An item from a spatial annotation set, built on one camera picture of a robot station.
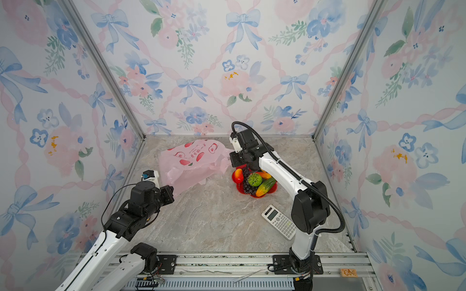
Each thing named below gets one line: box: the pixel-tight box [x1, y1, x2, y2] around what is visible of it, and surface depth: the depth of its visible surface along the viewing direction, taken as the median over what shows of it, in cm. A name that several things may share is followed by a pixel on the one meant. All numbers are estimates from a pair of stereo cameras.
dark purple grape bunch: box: [242, 166, 259, 196], surface depth 93 cm
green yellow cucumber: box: [255, 177, 277, 198], surface depth 90 cm
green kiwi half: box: [247, 172, 263, 187], surface depth 91 cm
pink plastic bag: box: [158, 138, 235, 196], surface depth 94 cm
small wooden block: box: [340, 268, 358, 278], surface depth 73 cm
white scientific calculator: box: [261, 204, 297, 241], surface depth 86 cm
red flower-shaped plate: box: [232, 164, 278, 199], surface depth 92 cm
